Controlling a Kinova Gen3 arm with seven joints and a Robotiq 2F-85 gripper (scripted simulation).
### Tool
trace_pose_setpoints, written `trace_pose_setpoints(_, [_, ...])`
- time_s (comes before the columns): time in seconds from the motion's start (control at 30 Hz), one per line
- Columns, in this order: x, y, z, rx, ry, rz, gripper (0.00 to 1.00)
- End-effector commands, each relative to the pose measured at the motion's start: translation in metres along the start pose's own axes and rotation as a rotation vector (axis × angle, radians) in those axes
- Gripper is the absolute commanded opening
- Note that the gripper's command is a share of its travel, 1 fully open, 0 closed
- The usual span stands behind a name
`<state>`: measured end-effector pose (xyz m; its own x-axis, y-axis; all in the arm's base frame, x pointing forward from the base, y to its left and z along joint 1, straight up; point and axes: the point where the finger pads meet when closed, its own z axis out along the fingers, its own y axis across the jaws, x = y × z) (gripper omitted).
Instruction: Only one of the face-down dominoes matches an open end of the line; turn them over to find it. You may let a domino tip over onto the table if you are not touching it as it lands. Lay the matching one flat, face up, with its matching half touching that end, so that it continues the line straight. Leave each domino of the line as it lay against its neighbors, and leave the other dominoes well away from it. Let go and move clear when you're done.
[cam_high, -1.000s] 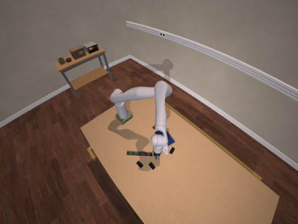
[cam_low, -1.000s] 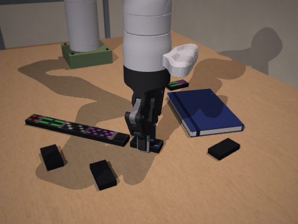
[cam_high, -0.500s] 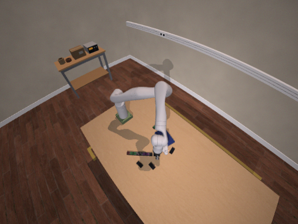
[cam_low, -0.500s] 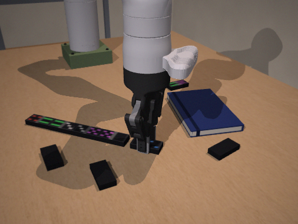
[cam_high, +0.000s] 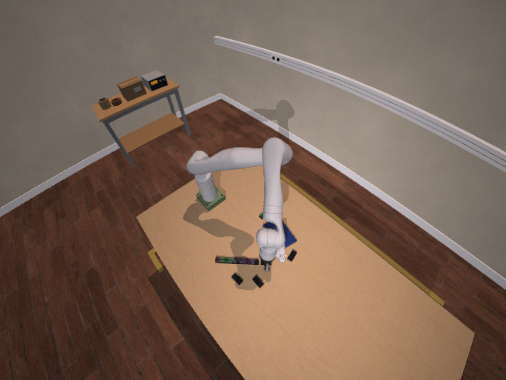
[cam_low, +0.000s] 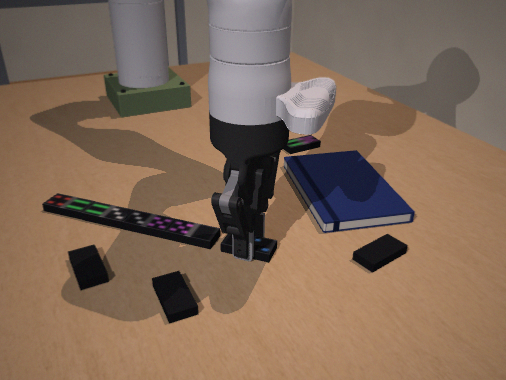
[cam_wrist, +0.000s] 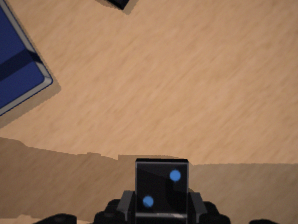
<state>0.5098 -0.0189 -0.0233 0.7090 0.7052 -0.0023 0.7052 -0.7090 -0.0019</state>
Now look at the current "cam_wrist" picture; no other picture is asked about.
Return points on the black domino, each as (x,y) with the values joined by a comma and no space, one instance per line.
(161,188)
(119,3)

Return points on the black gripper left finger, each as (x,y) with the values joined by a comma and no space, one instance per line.
(123,213)

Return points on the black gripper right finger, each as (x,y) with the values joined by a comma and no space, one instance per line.
(198,212)

